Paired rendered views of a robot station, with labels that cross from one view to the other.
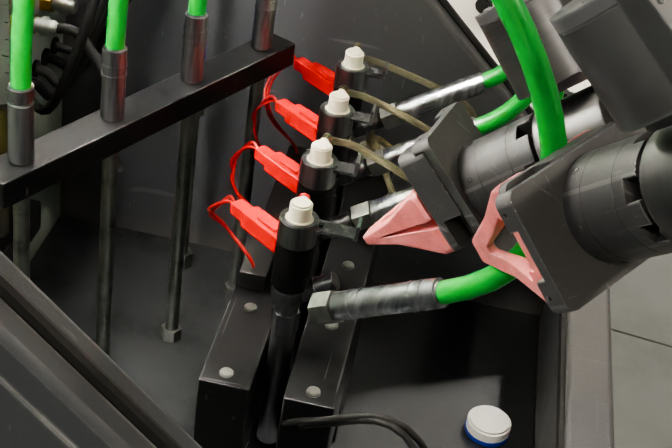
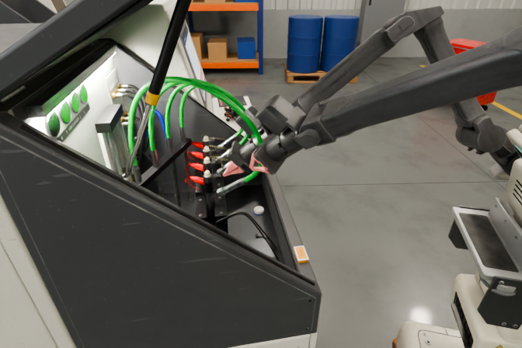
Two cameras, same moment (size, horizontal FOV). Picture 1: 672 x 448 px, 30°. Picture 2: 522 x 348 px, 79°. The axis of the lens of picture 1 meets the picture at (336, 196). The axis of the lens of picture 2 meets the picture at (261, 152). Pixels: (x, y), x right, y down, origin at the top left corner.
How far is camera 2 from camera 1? 13 cm
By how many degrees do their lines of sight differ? 13
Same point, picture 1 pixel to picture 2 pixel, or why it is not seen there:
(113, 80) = (154, 158)
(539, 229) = (263, 158)
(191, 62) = (170, 149)
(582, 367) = (275, 190)
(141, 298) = not seen: hidden behind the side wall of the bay
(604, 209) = (275, 151)
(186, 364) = not seen: hidden behind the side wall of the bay
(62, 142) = (147, 175)
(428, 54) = (221, 133)
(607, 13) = (266, 112)
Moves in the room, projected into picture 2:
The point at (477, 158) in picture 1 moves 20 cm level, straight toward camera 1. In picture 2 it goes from (243, 150) to (249, 192)
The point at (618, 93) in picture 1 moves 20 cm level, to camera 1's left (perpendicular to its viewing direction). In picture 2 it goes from (273, 127) to (173, 137)
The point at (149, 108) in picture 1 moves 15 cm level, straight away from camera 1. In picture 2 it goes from (164, 161) to (157, 142)
